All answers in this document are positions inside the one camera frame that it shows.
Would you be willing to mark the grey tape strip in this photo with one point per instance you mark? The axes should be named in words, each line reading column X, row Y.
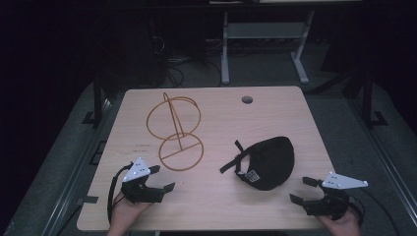
column 88, row 199

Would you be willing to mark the black cap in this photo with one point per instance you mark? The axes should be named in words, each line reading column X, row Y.
column 270, row 160

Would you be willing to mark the white metal desk frame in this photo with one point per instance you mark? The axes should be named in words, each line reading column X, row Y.
column 262, row 30

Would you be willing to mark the person's right hand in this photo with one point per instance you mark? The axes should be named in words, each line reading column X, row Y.
column 344, row 227

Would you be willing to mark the person's left hand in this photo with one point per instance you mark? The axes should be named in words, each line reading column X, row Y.
column 126, row 214

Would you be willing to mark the black metal stand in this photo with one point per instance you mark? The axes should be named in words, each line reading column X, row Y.
column 368, row 98
column 97, row 98

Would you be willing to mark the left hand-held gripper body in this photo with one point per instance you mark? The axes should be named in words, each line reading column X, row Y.
column 141, row 193

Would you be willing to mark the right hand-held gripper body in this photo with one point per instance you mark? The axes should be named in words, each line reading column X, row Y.
column 331, row 205

